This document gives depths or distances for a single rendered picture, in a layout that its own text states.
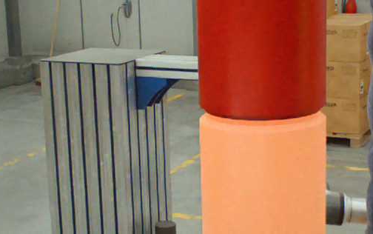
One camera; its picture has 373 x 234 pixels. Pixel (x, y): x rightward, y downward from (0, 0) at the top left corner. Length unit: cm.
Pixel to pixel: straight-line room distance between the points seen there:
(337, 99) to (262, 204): 887
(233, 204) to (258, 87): 5
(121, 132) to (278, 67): 182
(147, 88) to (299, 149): 183
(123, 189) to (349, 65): 704
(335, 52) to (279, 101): 878
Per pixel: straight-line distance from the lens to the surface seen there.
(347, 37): 902
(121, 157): 213
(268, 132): 30
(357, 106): 912
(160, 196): 232
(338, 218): 244
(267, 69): 30
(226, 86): 30
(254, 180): 31
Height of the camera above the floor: 234
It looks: 12 degrees down
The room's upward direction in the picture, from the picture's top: 2 degrees counter-clockwise
